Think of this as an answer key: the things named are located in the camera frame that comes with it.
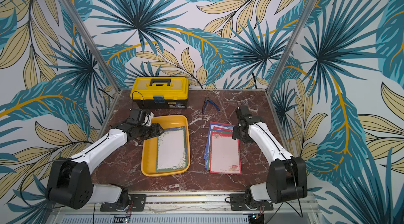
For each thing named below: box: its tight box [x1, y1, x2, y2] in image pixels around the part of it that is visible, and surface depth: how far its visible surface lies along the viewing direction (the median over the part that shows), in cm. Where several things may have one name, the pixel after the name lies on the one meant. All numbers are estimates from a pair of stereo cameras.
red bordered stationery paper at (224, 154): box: [209, 131, 242, 175], surface depth 92 cm
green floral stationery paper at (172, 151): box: [155, 127, 188, 173], surface depth 90 cm
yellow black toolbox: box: [130, 76, 189, 110], surface depth 100 cm
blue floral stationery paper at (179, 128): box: [163, 126, 186, 131], surface depth 100 cm
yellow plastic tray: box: [140, 114, 191, 177], surface depth 88 cm
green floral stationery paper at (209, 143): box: [207, 129, 234, 171], surface depth 94 cm
